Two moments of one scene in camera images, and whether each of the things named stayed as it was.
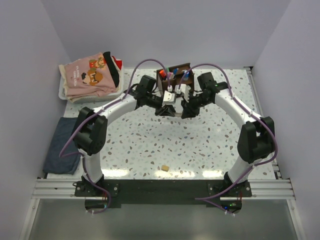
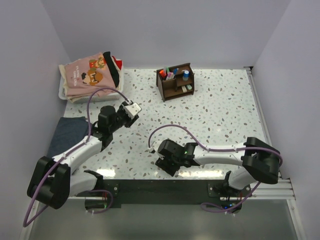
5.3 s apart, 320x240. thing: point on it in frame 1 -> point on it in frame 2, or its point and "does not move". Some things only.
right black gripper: [188, 111] -> [161, 163]
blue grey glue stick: [186, 76] does not move
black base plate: [101, 198] does not move
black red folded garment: [115, 66] does not move
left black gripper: [164, 111] -> [127, 125]
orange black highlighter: [163, 74] does not move
